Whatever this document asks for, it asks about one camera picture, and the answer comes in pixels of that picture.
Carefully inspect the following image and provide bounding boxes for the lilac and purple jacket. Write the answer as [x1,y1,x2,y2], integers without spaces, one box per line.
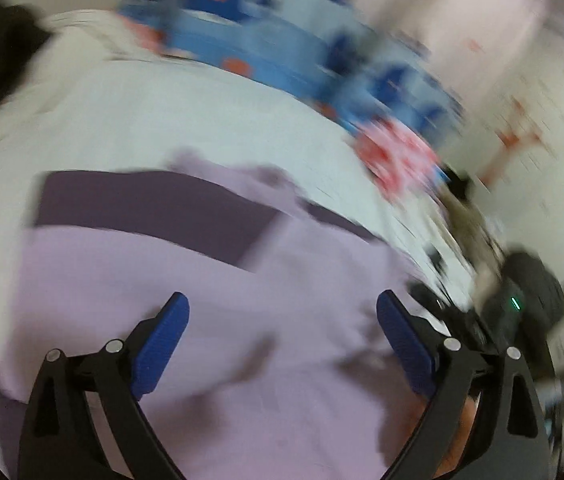
[0,154,423,479]

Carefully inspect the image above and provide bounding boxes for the olive brown clothes pile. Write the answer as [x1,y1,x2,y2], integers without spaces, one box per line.
[437,184,501,272]

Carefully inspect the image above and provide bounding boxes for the pink checkered cloth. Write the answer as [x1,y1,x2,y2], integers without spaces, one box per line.
[353,118,448,203]

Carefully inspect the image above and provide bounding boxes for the white striped bed sheet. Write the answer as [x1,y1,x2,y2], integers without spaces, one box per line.
[0,11,450,338]

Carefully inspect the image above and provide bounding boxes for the pale pink printed curtain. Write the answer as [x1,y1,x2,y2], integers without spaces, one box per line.
[301,0,564,126]

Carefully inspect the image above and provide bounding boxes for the pink cloth under quilt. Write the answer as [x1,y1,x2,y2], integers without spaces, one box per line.
[117,13,166,55]

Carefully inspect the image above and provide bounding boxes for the blue whale print quilt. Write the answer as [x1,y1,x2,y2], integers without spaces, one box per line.
[118,0,463,148]

